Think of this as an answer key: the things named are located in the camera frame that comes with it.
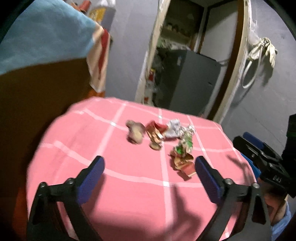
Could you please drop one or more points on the red white sack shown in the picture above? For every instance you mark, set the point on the red white sack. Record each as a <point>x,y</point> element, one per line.
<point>149,88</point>

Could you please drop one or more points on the blue striped towel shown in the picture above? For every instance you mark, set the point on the blue striped towel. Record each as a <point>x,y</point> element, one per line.
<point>53,31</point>

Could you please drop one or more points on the pink checked tablecloth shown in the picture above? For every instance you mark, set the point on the pink checked tablecloth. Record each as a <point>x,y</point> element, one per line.
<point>140,196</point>

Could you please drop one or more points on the white rubber gloves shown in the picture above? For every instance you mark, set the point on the white rubber gloves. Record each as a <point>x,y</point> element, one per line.
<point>263,47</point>

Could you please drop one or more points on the wooden door frame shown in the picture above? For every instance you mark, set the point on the wooden door frame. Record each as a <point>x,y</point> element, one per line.
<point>230,81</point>

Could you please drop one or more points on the person's right hand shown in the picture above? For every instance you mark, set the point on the person's right hand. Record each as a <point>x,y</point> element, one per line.
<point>276,207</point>

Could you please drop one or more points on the cooking oil jug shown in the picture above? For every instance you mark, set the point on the cooking oil jug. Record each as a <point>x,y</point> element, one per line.
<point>103,12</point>

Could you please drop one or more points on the brown potato peel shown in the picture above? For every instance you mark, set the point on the brown potato peel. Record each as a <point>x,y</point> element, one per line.
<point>136,132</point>

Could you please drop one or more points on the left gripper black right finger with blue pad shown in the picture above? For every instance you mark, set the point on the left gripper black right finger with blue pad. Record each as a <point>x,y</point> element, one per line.
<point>253,220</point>

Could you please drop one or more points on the crumpled silver white wrapper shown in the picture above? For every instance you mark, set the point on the crumpled silver white wrapper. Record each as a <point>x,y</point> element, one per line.
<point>176,130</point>

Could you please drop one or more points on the light blue sleeve forearm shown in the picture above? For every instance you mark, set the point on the light blue sleeve forearm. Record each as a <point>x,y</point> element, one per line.
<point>279,227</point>

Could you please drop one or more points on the grey cabinet appliance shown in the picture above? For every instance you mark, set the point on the grey cabinet appliance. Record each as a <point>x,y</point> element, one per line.
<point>187,82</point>

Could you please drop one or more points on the red cup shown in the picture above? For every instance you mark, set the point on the red cup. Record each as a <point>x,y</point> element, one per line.
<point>84,6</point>

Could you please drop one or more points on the green white wrapper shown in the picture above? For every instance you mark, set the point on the green white wrapper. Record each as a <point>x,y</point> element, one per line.
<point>184,146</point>

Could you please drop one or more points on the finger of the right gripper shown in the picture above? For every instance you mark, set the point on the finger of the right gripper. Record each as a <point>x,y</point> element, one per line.
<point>265,148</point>
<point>259,159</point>

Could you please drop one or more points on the blue plastic basin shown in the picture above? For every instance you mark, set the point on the blue plastic basin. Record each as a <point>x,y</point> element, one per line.
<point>255,170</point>

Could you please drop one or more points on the red brown torn wrapper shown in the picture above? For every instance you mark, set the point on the red brown torn wrapper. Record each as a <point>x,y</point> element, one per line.
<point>155,132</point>

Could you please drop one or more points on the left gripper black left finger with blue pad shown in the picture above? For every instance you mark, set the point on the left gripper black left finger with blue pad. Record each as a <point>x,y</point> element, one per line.
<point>45,221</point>

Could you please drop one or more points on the yellow red snack bag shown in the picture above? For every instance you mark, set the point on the yellow red snack bag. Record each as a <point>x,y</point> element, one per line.
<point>184,165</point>

